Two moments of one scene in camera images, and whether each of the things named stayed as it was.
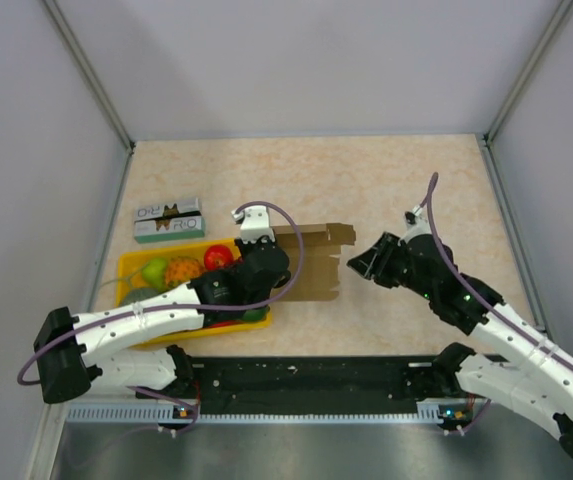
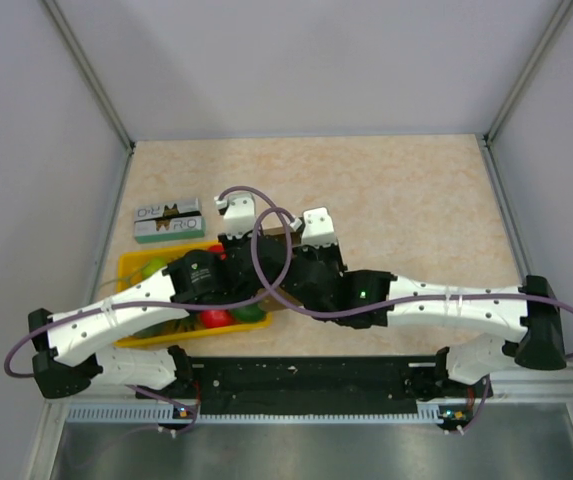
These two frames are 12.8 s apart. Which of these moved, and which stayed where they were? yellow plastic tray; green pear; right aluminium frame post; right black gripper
Moved: right black gripper
Stayed: yellow plastic tray; green pear; right aluminium frame post
